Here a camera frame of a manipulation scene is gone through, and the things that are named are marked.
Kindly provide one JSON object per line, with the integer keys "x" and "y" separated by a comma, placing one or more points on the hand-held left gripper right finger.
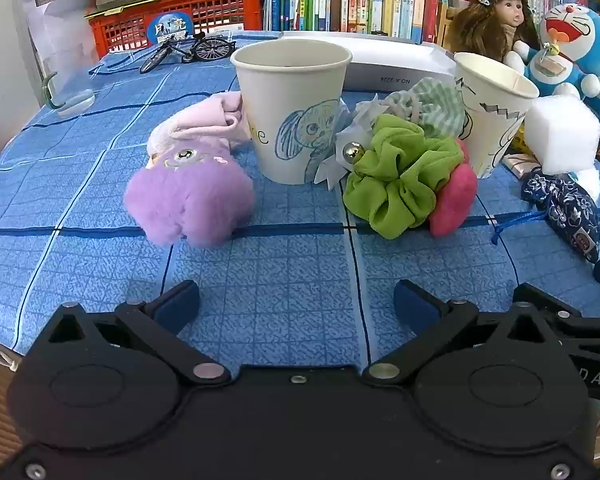
{"x": 415, "y": 305}

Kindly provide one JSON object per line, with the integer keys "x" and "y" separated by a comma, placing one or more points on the pale pink cloth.
{"x": 200, "y": 122}

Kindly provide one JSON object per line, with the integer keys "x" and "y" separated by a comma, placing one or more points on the blue cat plush toy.
{"x": 580, "y": 35}

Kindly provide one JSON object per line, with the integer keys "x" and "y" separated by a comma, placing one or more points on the green striped scrunchie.
{"x": 435, "y": 107}

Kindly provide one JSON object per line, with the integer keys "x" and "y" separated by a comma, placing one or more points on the paper cup with cat drawing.
{"x": 490, "y": 110}

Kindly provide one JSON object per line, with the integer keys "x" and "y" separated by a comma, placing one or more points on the blue checked tablecloth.
{"x": 280, "y": 270}

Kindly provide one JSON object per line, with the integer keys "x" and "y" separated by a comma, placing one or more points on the brown haired doll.
{"x": 505, "y": 10}

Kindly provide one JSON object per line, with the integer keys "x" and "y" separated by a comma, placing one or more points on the red plastic crate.
{"x": 220, "y": 10}

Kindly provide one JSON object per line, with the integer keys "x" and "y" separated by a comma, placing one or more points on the pink scrunchie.
{"x": 452, "y": 200}

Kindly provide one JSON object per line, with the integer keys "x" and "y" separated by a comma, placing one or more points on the purple plush toy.
{"x": 195, "y": 195}

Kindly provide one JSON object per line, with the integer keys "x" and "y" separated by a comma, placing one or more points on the round blue card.
{"x": 169, "y": 27}

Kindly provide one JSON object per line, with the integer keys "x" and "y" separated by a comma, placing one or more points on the white box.
{"x": 395, "y": 60}

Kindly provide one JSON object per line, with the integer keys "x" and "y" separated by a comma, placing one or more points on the black toy bicycle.
{"x": 200, "y": 50}

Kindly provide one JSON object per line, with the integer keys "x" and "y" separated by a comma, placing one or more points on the paper cup with elephant drawing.
{"x": 290, "y": 110}

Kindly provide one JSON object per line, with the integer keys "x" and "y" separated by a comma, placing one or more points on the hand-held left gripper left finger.
{"x": 177, "y": 305}

